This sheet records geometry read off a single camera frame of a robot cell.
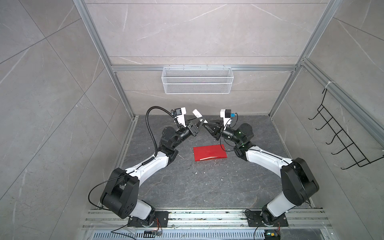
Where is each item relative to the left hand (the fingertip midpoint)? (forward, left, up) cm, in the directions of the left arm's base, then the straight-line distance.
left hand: (205, 116), depth 68 cm
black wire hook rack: (-22, -61, -4) cm, 65 cm away
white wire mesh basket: (+42, +2, -8) cm, 43 cm away
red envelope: (+1, -4, -35) cm, 35 cm away
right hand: (0, 0, -4) cm, 4 cm away
